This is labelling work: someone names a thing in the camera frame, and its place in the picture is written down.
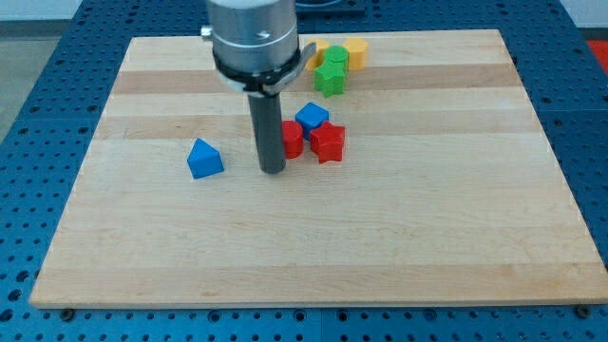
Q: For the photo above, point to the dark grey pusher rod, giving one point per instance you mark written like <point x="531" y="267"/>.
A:
<point x="267" y="126"/>

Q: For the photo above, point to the blue triangle block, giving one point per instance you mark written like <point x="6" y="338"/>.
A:
<point x="204" y="160"/>

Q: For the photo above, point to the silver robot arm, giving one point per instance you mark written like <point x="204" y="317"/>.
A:
<point x="256" y="50"/>

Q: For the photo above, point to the red cylinder block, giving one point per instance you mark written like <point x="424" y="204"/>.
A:
<point x="292" y="139"/>

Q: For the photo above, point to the blue cube block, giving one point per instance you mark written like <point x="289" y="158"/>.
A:
<point x="310" y="117"/>

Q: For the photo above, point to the red star block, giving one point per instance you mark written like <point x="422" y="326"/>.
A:
<point x="327" y="142"/>

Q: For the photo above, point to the green star block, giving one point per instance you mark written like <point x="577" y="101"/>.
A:
<point x="330" y="79"/>

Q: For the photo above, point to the yellow block left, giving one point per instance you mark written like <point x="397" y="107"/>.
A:
<point x="317" y="59"/>

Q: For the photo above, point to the yellow block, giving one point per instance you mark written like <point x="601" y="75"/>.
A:
<point x="358" y="52"/>
<point x="317" y="59"/>

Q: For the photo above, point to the green cylinder block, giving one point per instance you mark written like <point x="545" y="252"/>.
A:
<point x="337" y="56"/>

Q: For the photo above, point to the yellow block right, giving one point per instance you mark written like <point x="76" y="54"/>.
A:
<point x="358" y="52"/>

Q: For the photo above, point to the wooden board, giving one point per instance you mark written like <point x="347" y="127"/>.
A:
<point x="448" y="194"/>

